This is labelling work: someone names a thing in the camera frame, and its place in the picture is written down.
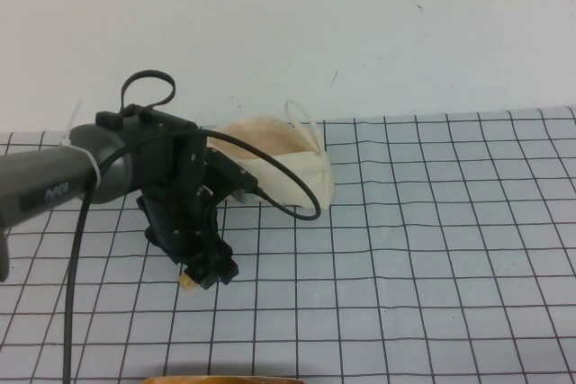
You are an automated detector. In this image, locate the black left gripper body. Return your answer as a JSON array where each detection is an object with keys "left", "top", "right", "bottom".
[{"left": 136, "top": 131, "right": 222, "bottom": 267}]

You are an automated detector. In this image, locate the long black camera cable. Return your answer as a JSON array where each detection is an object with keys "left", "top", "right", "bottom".
[{"left": 61, "top": 127, "right": 324, "bottom": 384}]

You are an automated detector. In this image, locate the brown curved object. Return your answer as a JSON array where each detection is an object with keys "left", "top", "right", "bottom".
[{"left": 142, "top": 374, "right": 308, "bottom": 384}]

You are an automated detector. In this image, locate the blue grid tablecloth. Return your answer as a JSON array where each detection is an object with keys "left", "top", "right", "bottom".
[{"left": 0, "top": 106, "right": 576, "bottom": 384}]

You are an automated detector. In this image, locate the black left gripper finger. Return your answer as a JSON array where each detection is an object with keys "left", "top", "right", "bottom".
[
  {"left": 199, "top": 243, "right": 239, "bottom": 291},
  {"left": 178, "top": 261, "right": 204, "bottom": 285}
]

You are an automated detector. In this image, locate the white zip tie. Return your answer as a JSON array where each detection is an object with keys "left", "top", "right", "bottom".
[{"left": 59, "top": 99, "right": 101, "bottom": 192}]

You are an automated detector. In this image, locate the cream fabric pencil case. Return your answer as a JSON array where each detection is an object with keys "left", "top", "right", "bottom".
[{"left": 205, "top": 99, "right": 335, "bottom": 212}]

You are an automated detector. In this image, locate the short black cable loop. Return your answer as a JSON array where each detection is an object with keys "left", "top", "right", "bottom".
[{"left": 120, "top": 69, "right": 176, "bottom": 114}]

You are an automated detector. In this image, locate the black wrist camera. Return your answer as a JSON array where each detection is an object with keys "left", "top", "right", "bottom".
[{"left": 204, "top": 145, "right": 261, "bottom": 205}]

